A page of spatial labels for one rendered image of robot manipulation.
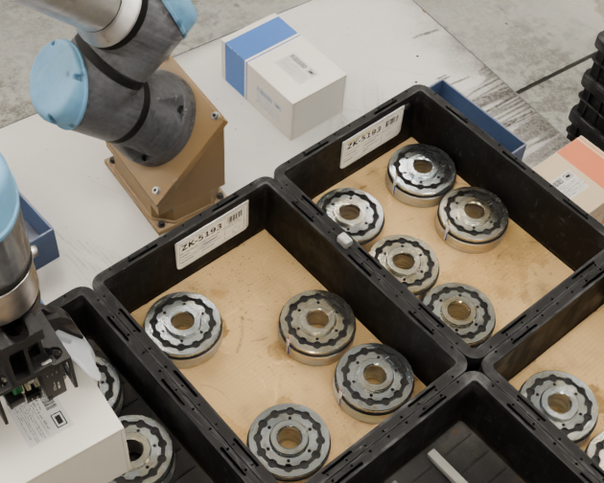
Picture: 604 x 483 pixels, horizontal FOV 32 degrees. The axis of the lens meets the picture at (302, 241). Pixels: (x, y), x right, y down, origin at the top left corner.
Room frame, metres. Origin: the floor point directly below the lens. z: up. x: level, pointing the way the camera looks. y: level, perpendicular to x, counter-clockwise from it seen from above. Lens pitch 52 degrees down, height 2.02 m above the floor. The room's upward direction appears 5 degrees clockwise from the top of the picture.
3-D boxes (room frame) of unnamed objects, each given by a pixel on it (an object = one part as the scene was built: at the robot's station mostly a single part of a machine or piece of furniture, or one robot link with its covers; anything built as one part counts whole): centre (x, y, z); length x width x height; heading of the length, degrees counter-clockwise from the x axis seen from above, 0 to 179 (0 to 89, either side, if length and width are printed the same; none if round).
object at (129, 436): (0.55, 0.19, 0.86); 0.05 x 0.05 x 0.01
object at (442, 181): (1.05, -0.17, 0.86); 0.10 x 0.10 x 0.01
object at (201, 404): (0.71, 0.02, 0.92); 0.40 x 0.30 x 0.02; 44
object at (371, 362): (0.69, -0.11, 0.86); 0.05 x 0.05 x 0.01
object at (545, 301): (0.92, -0.19, 0.92); 0.40 x 0.30 x 0.02; 44
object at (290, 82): (1.35, 0.06, 0.75); 0.20 x 0.12 x 0.09; 43
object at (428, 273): (0.87, -0.14, 0.86); 0.10 x 0.10 x 0.01
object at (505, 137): (1.23, -0.24, 0.74); 0.20 x 0.15 x 0.07; 44
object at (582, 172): (1.13, -0.44, 0.74); 0.16 x 0.12 x 0.07; 134
